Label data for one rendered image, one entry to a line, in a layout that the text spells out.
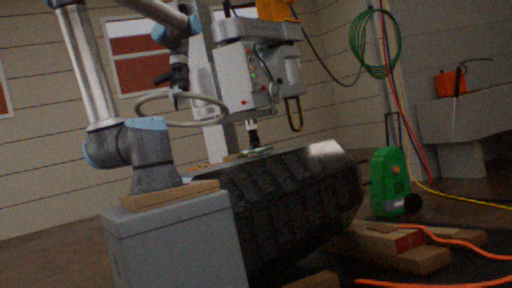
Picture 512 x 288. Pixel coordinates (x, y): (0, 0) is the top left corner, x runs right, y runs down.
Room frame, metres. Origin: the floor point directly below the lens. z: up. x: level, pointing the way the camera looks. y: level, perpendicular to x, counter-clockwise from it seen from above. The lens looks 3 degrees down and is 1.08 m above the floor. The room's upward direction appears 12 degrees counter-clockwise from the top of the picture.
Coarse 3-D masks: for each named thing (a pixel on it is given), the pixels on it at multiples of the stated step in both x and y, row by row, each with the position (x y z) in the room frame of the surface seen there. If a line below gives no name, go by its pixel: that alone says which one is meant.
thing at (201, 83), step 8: (216, 72) 3.80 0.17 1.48; (192, 80) 3.82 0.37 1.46; (200, 80) 3.78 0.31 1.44; (208, 80) 3.78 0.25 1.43; (216, 80) 3.79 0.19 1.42; (192, 88) 3.83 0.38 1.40; (200, 88) 3.79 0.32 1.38; (208, 88) 3.77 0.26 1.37; (192, 104) 3.88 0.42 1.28; (200, 104) 3.80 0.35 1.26; (208, 104) 3.79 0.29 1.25
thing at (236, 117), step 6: (270, 108) 3.26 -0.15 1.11; (234, 114) 2.87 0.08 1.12; (240, 114) 2.92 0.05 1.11; (246, 114) 2.98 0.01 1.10; (252, 114) 3.04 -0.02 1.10; (258, 114) 3.10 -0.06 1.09; (264, 114) 3.17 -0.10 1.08; (270, 114) 3.24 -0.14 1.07; (204, 120) 2.79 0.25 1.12; (228, 120) 2.80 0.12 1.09; (234, 120) 2.85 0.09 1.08; (240, 120) 2.91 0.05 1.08; (204, 126) 2.75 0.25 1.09; (210, 126) 2.84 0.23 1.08
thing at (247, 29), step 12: (216, 24) 3.02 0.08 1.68; (228, 24) 3.00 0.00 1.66; (240, 24) 3.02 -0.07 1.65; (252, 24) 3.14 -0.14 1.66; (264, 24) 3.28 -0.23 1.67; (276, 24) 3.44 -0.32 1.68; (288, 24) 3.57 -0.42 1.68; (300, 24) 3.76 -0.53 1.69; (216, 36) 3.04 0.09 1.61; (228, 36) 3.00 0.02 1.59; (240, 36) 3.03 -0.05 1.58; (252, 36) 3.13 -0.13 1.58; (264, 36) 3.26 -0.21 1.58; (276, 36) 3.41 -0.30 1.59; (288, 36) 3.54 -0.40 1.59; (300, 36) 3.72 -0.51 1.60
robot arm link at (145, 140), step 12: (132, 120) 1.75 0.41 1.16; (144, 120) 1.74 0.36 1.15; (156, 120) 1.76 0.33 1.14; (120, 132) 1.79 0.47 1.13; (132, 132) 1.74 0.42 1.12; (144, 132) 1.73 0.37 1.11; (156, 132) 1.75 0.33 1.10; (168, 132) 1.81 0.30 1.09; (120, 144) 1.77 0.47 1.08; (132, 144) 1.75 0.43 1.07; (144, 144) 1.73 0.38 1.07; (156, 144) 1.74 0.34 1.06; (168, 144) 1.78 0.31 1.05; (120, 156) 1.79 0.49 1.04; (132, 156) 1.76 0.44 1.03; (144, 156) 1.73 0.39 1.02; (156, 156) 1.73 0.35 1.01; (168, 156) 1.77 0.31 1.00
